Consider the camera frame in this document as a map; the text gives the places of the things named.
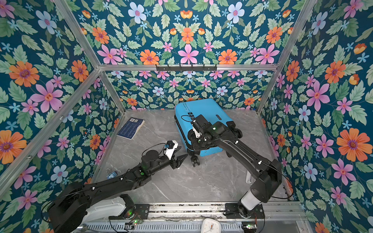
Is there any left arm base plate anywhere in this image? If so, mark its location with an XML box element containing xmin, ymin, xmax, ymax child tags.
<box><xmin>109</xmin><ymin>204</ymin><xmax>150</xmax><ymax>220</ymax></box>

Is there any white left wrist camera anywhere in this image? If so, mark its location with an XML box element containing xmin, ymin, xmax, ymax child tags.
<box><xmin>164</xmin><ymin>140</ymin><xmax>178</xmax><ymax>160</ymax></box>

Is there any aluminium cage frame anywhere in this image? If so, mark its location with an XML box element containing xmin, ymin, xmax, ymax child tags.
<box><xmin>0</xmin><ymin>0</ymin><xmax>318</xmax><ymax>233</ymax></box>

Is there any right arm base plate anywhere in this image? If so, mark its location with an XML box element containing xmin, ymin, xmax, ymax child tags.
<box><xmin>223</xmin><ymin>203</ymin><xmax>265</xmax><ymax>219</ymax></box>

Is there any black hook rail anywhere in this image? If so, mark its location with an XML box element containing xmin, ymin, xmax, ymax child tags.
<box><xmin>155</xmin><ymin>64</ymin><xmax>218</xmax><ymax>72</ymax></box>

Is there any white desk clock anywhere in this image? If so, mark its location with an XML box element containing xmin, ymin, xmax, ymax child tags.
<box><xmin>201</xmin><ymin>218</ymin><xmax>221</xmax><ymax>233</ymax></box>

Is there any white wall socket plate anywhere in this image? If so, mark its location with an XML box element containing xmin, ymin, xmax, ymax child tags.
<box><xmin>245</xmin><ymin>171</ymin><xmax>253</xmax><ymax>184</ymax></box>

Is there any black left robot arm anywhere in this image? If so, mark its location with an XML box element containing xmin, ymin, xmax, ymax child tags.
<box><xmin>47</xmin><ymin>150</ymin><xmax>188</xmax><ymax>233</ymax></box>

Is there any blue hard-shell suitcase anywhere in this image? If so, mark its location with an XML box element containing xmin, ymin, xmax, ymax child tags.
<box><xmin>174</xmin><ymin>99</ymin><xmax>242</xmax><ymax>167</ymax></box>

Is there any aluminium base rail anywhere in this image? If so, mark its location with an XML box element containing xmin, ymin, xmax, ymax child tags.
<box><xmin>67</xmin><ymin>200</ymin><xmax>307</xmax><ymax>229</ymax></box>

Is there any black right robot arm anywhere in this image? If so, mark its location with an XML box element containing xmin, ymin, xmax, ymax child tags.
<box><xmin>191</xmin><ymin>115</ymin><xmax>282</xmax><ymax>218</ymax></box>

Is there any dark blue paperback book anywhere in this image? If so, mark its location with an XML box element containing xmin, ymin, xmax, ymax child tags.
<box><xmin>117</xmin><ymin>117</ymin><xmax>145</xmax><ymax>139</ymax></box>

